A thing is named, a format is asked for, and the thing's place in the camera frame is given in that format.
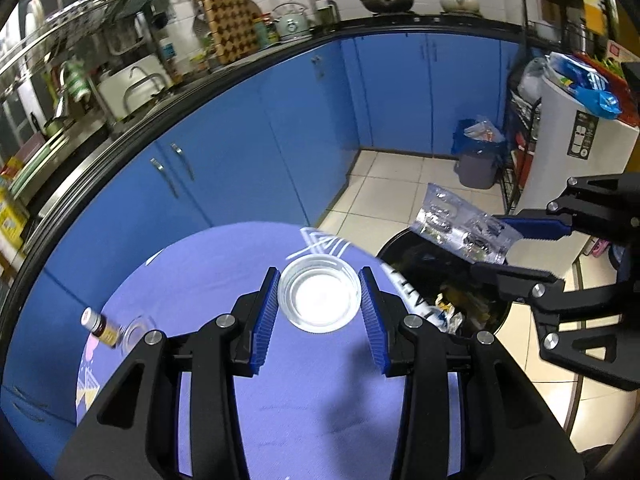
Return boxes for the chrome faucet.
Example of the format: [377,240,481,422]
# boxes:
[124,66,168,111]

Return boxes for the black round trash bin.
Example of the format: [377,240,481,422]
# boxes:
[374,227,513,341]

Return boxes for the green striped cloth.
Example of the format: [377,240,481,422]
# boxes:
[62,60,93,103]

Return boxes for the checkered wooden cutting board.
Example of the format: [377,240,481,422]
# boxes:
[200,0,261,66]

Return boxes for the blue snack packet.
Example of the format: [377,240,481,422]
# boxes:
[547,52,623,121]

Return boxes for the black kitchen countertop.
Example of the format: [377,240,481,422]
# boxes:
[0,12,523,321]

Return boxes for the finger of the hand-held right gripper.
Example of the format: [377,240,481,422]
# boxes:
[470,264,640,391]
[492,172,640,241]

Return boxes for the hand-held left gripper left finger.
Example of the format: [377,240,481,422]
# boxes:
[54,266,281,480]

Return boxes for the blue kitchen cabinets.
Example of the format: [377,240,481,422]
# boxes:
[0,30,523,461]

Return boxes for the white air purifier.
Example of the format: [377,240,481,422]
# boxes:
[517,62,640,211]

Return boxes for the steel pot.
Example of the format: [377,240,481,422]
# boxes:
[567,24,593,55]

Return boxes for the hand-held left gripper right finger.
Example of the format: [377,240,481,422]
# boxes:
[357,266,586,480]

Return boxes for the white plastic basin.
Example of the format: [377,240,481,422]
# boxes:
[97,55,173,121]

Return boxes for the clear plastic bottle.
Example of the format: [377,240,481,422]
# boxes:
[120,315,156,353]

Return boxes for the clear round plastic lid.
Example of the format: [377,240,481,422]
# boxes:
[276,254,362,333]

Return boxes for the yellow printed box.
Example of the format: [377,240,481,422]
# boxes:
[0,187,28,248]

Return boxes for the yellow drink bottle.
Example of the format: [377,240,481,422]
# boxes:
[582,0,608,36]

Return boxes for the black wire rack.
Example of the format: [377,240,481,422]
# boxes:
[500,0,621,213]

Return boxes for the crumpled printed wrapper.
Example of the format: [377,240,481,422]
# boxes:
[431,294,466,335]

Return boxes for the grey bin with blue bag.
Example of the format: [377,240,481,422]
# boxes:
[451,116,507,190]

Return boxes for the pale green kettle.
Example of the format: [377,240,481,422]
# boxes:
[272,2,313,42]

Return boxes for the metal dish rack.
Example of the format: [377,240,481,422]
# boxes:
[0,0,171,76]

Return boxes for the small brown glass bottle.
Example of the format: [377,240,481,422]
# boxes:
[81,307,123,351]

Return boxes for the clear plastic blister pack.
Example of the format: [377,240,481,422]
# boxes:
[415,182,523,266]

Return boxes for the white plastic bag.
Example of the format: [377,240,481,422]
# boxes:
[517,57,548,101]

